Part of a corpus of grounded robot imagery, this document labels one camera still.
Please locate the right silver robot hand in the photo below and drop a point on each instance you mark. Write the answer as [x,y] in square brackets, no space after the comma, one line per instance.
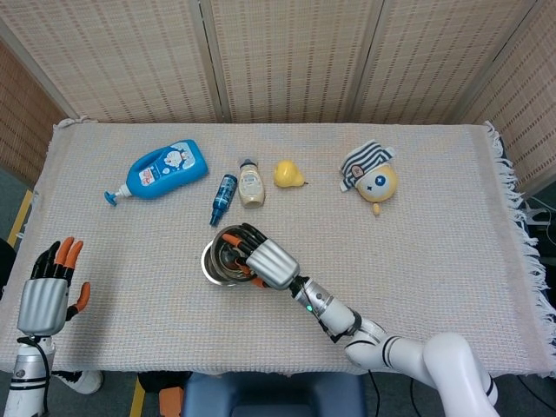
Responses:
[271,265]

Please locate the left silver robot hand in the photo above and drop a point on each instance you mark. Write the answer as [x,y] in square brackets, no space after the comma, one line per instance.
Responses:
[41,304]

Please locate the stainless steel bowl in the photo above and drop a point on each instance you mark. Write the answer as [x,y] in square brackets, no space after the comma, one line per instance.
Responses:
[206,262]
[223,256]
[213,279]

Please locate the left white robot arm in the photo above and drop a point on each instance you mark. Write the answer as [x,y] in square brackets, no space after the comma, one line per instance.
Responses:
[26,378]

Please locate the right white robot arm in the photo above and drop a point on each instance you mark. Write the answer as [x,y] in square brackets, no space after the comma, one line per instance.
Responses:
[334,315]

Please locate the cream sauce squeeze bottle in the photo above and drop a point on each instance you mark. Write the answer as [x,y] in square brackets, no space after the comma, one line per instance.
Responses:
[251,189]

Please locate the small blue spray bottle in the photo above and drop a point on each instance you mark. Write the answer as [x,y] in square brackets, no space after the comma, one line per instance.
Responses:
[223,195]

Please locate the white sneaker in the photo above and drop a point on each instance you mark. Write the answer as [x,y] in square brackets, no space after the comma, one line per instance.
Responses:
[84,382]

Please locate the yellow pear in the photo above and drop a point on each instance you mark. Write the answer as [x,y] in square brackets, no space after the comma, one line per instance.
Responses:
[286,174]

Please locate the beige waffle weave tablecloth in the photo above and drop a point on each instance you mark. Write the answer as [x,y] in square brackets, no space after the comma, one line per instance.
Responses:
[391,269]

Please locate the yellow plush toy striped hat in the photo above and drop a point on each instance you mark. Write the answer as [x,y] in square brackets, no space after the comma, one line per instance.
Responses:
[378,182]

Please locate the blue pump lotion bottle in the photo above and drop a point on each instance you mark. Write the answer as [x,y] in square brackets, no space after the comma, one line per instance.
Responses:
[165,174]

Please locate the orange box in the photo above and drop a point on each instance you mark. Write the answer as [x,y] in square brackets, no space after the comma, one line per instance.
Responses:
[171,401]

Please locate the woven folding screen panel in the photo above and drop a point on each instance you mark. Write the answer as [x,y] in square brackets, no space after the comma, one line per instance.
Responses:
[108,56]
[530,87]
[434,56]
[21,121]
[295,56]

